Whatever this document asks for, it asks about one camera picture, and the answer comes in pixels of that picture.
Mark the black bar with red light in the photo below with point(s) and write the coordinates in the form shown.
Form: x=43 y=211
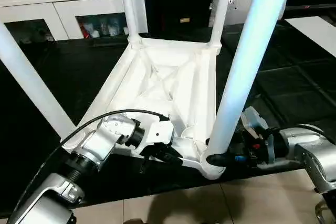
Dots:
x=309 y=6

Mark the dark rounded robot torso part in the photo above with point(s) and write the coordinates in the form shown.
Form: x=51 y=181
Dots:
x=134 y=222

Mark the metal chair leg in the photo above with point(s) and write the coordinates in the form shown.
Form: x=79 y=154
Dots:
x=321 y=213

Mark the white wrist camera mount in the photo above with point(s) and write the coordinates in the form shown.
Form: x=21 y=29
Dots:
x=157 y=132
x=256 y=119

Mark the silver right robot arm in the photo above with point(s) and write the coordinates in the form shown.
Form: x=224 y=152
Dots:
x=312 y=153

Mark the black work mat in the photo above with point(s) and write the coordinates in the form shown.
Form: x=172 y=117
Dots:
x=288 y=77

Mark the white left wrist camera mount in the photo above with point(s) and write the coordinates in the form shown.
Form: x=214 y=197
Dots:
x=157 y=132

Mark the black furniture with yellow label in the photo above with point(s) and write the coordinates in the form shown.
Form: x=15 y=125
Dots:
x=181 y=1

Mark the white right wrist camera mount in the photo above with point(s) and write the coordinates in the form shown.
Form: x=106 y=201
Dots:
x=256 y=119

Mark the white glass-door cabinet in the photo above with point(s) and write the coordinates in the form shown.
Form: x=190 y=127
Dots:
x=65 y=6

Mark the white plastic table top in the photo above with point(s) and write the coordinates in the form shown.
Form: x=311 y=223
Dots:
x=162 y=77

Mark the white plastic table leg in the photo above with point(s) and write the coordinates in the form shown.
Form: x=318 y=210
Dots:
x=128 y=6
x=220 y=6
x=31 y=77
x=249 y=58

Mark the white flat board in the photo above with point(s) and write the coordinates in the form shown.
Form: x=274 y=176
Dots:
x=315 y=32

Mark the grey cushion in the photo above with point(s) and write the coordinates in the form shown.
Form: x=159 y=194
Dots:
x=281 y=3

